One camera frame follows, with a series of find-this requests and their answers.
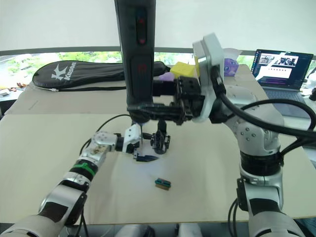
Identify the yellow box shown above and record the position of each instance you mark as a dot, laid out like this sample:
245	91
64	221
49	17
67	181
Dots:
184	70

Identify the lavender soft object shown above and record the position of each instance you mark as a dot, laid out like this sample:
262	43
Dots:
166	77

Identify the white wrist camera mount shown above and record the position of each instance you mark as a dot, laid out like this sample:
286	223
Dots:
132	135
209	64

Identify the small green brown block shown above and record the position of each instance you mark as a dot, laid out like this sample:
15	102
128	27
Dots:
163	184

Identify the black gripper body workpiece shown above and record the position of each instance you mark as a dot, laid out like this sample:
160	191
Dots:
160	144

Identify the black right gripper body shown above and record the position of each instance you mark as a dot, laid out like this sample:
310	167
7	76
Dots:
188	98

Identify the flat brown cardboard sheet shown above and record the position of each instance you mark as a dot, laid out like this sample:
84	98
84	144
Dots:
74	102

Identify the black Kason racket bag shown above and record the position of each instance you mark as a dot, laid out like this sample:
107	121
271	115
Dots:
74	74

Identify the purple tissue box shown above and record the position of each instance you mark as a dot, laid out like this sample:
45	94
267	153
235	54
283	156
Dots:
230	65

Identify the white rounded shape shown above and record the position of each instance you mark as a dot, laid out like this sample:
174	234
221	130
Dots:
192	230

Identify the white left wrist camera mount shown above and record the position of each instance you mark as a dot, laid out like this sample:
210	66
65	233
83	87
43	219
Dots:
132	135

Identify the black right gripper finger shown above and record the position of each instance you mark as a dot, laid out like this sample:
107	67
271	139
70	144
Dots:
160	111
164	89

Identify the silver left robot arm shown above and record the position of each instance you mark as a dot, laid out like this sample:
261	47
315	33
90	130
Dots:
96	148

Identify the dark grey electric screwdriver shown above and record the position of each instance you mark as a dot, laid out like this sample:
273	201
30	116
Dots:
138	74

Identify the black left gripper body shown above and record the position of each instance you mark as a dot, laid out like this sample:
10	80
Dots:
136	154

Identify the small orange objects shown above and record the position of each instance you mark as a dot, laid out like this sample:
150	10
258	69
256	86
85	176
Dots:
20	85

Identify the open grey laptop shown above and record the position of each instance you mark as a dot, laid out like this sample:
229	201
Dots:
279	71

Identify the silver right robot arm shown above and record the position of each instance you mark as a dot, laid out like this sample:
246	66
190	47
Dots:
259	138

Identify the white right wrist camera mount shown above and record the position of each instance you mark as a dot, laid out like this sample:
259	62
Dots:
209	64

